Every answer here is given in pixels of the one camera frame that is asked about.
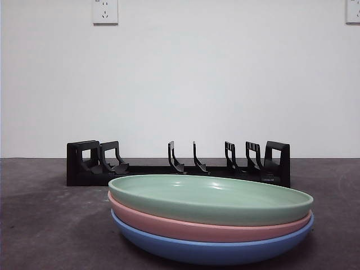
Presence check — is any pale green round plate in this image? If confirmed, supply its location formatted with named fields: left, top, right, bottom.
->
left=107, top=174, right=314, bottom=227

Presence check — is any pink round plate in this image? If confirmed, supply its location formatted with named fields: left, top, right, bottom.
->
left=107, top=191, right=314, bottom=243

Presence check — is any blue round plate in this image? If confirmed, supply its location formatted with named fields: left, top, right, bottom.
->
left=110, top=209, right=315, bottom=267

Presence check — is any black plastic plate rack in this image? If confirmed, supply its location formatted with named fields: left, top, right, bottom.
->
left=66, top=139, right=291, bottom=188

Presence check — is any white wall socket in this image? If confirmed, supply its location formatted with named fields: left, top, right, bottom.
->
left=93, top=0, right=119, bottom=25
left=346, top=0, right=360, bottom=25

